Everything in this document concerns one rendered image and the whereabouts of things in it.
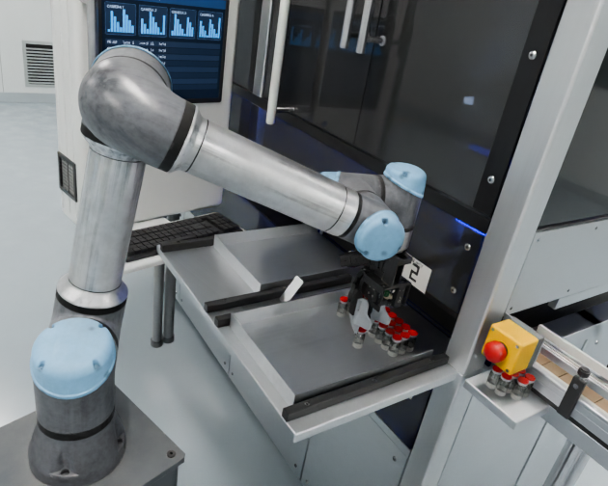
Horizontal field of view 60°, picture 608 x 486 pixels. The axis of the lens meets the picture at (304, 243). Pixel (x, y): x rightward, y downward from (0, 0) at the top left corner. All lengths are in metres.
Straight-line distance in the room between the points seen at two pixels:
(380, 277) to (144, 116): 0.55
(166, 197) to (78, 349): 0.95
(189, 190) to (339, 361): 0.90
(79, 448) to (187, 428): 1.22
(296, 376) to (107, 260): 0.41
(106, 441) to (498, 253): 0.75
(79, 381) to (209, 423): 1.34
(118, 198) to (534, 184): 0.68
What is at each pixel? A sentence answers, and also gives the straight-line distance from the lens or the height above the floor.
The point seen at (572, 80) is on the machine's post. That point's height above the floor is 1.48.
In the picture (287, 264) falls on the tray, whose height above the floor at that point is 0.88.
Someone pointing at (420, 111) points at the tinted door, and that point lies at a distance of 1.16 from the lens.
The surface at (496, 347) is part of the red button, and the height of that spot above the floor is 1.01.
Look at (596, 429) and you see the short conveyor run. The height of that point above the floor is 0.90.
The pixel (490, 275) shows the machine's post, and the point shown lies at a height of 1.11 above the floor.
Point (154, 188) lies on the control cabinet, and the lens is 1.70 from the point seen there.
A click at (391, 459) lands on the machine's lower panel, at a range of 1.43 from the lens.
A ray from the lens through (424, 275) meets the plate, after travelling 1.16.
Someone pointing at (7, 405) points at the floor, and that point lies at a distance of 2.30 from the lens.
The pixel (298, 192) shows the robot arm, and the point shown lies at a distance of 0.72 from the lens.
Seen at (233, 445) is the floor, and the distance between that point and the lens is 2.08.
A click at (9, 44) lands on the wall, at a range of 6.15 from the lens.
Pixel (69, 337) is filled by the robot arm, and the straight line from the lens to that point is 0.88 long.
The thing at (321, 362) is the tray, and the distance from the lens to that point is 1.08.
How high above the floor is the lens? 1.55
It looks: 26 degrees down
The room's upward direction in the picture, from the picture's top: 10 degrees clockwise
